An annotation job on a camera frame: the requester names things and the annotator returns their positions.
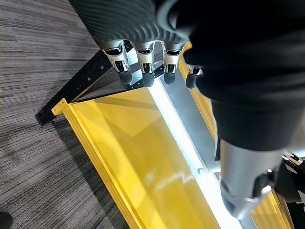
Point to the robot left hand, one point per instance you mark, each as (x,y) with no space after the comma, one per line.
(238,59)

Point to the wide yellow shelf board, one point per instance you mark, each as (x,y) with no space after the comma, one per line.
(133,148)

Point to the black sole-shaped part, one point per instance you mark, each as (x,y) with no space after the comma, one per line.
(289,183)

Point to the robot dark foot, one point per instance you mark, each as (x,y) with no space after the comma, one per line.
(4,220)

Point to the silver aluminium shelf rail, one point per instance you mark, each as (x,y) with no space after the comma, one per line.
(190,119)

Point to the black perforated shelf post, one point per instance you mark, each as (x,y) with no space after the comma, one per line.
(78,83)

